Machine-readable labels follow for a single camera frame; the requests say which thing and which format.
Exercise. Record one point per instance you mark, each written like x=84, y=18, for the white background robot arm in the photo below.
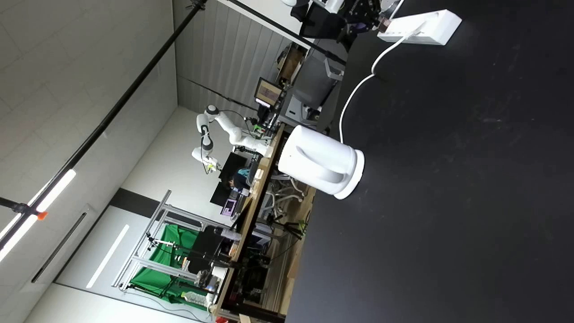
x=229, y=135

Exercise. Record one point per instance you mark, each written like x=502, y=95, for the black bag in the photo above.
x=323, y=23

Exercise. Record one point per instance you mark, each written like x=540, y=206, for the small framed monitor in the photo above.
x=267, y=91

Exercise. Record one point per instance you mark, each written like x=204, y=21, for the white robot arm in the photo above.
x=319, y=160

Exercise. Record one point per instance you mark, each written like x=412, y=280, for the black clamp with orange tip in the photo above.
x=27, y=210

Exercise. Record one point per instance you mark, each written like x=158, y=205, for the black monitor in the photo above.
x=233, y=176

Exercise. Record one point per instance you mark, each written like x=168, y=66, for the metal frame rack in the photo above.
x=152, y=244

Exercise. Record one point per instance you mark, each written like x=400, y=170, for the green cloth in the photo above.
x=163, y=262

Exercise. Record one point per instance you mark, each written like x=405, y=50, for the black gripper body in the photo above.
x=364, y=11

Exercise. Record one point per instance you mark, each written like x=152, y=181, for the wooden workbench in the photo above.
x=253, y=221

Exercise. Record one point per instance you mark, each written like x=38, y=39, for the grey metal cabinet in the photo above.
x=314, y=81

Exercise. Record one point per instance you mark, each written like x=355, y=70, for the long black pole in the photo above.
x=107, y=122

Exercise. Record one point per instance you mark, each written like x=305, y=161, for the ceiling light strip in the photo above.
x=38, y=212

